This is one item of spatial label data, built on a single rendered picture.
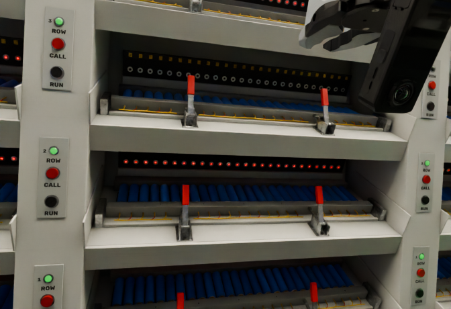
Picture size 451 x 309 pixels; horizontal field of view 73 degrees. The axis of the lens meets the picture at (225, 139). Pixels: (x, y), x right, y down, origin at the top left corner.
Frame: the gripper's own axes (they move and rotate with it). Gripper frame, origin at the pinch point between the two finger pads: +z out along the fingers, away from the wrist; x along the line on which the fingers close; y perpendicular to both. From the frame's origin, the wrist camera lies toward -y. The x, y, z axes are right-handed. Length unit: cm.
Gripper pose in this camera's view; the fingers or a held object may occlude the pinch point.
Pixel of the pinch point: (317, 47)
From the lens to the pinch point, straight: 43.1
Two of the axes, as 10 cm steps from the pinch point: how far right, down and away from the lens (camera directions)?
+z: -2.4, 0.1, 9.7
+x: -9.7, -0.4, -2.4
